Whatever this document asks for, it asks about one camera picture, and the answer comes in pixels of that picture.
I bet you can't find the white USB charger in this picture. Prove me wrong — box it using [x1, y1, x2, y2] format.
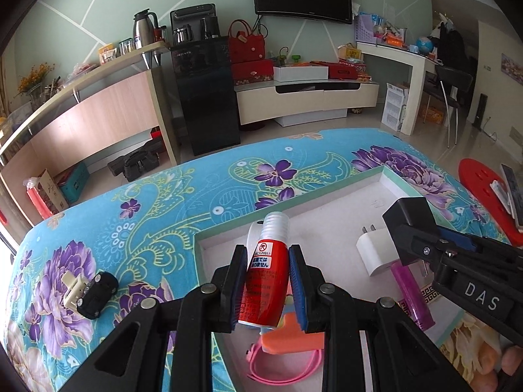
[356, 225, 399, 276]

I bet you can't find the magenta lighter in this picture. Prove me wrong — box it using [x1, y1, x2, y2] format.
[391, 261, 435, 331]

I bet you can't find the cream hair claw clip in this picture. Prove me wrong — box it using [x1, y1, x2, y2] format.
[61, 271, 89, 312]

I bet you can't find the orange blue folding case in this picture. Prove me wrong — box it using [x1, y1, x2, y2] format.
[260, 312, 325, 355]

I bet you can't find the pink smart watch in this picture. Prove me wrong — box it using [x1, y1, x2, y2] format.
[245, 342, 324, 387]

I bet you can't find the blue orange case with text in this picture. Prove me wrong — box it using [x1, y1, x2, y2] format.
[282, 283, 295, 314]

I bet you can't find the red tube bottle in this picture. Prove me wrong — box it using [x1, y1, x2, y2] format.
[239, 211, 290, 327]

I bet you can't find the white round ring gadget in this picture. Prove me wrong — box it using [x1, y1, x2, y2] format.
[245, 220, 263, 256]

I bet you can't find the gold patterned lighter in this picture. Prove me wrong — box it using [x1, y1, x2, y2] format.
[398, 285, 441, 312]

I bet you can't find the person's right hand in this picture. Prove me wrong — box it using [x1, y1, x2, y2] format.
[467, 326, 522, 391]

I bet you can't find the red plastic stool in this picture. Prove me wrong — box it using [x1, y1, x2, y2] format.
[458, 158, 522, 248]

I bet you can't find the teal shallow cardboard tray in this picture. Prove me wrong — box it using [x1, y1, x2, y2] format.
[195, 167, 463, 391]

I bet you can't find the floral blue tablecloth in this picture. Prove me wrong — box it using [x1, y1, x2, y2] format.
[1, 128, 504, 391]

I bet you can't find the black chair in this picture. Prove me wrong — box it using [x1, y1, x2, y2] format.
[423, 65, 473, 149]

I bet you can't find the white side desk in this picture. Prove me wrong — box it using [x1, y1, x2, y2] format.
[357, 41, 439, 136]

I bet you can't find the teal storage crate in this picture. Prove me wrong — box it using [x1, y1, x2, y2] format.
[56, 162, 90, 204]

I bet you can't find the cream TV stand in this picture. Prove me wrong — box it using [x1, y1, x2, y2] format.
[235, 80, 380, 126]

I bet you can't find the red gift bag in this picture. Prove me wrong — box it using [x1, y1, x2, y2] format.
[23, 170, 69, 220]

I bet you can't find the black bag on floor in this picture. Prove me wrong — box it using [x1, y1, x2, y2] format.
[107, 137, 165, 182]

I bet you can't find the white flat box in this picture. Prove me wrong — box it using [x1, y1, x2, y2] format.
[273, 66, 329, 82]

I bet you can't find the red gift box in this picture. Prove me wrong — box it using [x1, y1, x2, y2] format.
[231, 59, 274, 86]

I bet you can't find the red handbag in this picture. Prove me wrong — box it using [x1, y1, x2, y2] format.
[228, 19, 266, 64]

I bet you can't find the wooden curved desk counter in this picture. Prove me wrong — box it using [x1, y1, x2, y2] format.
[1, 41, 180, 227]

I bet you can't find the black cabinet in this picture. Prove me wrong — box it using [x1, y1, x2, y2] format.
[171, 37, 240, 156]

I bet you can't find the yellow flower vase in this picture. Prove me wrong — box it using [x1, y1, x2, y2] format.
[18, 62, 55, 110]

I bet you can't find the steel thermos jug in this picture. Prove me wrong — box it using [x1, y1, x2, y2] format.
[133, 9, 159, 49]

